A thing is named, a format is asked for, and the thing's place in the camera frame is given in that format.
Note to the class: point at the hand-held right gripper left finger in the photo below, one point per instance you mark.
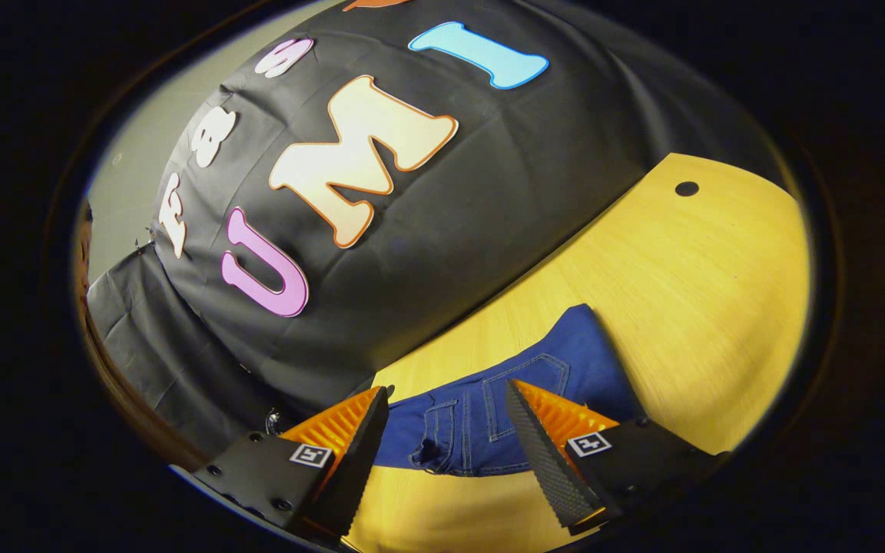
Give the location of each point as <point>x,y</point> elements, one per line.
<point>358,468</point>

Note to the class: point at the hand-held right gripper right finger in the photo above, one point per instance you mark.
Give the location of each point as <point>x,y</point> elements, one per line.
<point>542,461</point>

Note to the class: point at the blue denim jeans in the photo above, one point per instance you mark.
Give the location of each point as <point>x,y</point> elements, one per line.
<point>473,430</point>

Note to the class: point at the black backdrop cloth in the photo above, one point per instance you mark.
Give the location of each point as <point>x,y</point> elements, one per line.
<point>488,192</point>

